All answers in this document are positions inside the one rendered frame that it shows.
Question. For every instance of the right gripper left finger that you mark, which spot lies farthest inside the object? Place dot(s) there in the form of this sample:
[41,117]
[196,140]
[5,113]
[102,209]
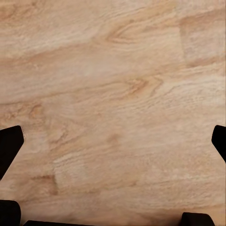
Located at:
[11,140]

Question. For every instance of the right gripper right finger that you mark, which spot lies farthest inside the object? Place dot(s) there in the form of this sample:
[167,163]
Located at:
[219,140]

